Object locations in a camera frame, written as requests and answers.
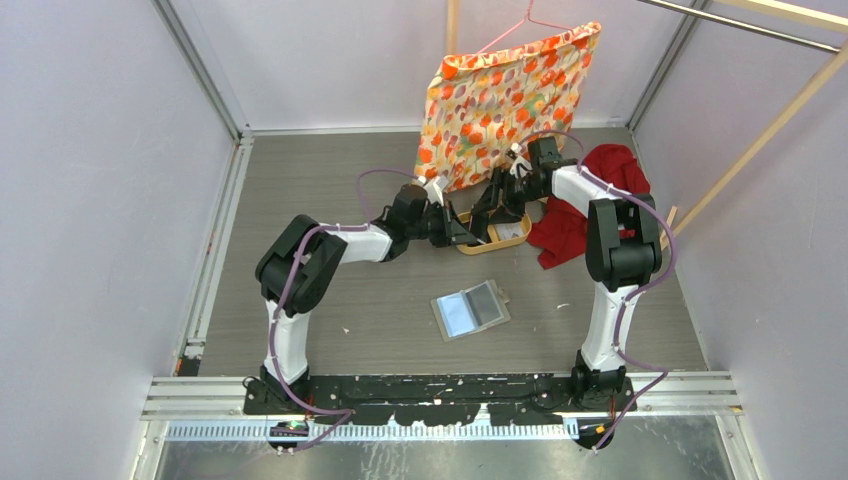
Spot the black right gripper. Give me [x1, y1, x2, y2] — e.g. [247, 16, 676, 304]
[474, 166, 549, 225]

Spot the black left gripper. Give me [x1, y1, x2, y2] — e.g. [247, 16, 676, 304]
[406, 199, 476, 248]

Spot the silver VIP card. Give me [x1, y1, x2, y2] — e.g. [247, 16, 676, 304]
[495, 222, 527, 242]

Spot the tan oval tray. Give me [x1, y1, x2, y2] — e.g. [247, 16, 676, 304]
[456, 213, 533, 255]

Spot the black card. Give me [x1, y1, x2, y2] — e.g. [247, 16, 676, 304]
[465, 283, 504, 327]

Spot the taupe leather card holder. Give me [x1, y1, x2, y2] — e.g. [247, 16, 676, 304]
[431, 279, 511, 342]

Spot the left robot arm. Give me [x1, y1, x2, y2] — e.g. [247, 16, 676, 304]
[255, 184, 490, 414]

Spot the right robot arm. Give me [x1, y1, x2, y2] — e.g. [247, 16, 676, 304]
[469, 130, 666, 411]

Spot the red cloth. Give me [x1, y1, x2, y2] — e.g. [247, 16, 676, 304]
[527, 144, 651, 270]

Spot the floral fabric bag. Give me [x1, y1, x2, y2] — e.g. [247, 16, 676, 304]
[414, 22, 602, 192]

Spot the metal rod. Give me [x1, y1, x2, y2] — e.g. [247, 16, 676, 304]
[639, 0, 841, 54]

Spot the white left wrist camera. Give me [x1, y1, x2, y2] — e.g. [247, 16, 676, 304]
[413, 175, 448, 206]

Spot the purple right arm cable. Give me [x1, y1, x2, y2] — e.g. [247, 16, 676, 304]
[510, 129, 677, 452]

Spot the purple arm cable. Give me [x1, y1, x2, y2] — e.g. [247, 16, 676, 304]
[510, 129, 677, 452]
[268, 168, 425, 452]

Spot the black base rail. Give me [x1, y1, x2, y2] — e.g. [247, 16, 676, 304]
[240, 371, 638, 427]

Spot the pink wire hanger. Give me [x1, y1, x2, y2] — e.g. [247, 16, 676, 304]
[474, 1, 578, 54]

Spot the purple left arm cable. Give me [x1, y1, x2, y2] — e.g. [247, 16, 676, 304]
[268, 168, 425, 452]

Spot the wooden rack frame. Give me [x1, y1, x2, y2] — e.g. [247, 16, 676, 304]
[458, 1, 847, 258]

